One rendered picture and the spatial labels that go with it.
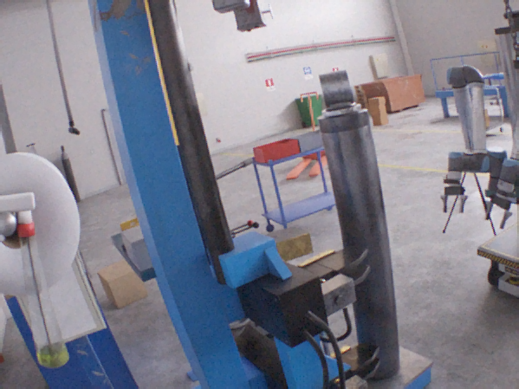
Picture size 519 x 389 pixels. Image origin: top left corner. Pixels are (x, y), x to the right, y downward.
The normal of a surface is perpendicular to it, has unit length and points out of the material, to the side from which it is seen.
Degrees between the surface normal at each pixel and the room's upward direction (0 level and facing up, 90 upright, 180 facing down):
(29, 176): 90
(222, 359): 90
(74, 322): 90
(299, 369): 90
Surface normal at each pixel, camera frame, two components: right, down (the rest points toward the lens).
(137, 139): 0.48, 0.11
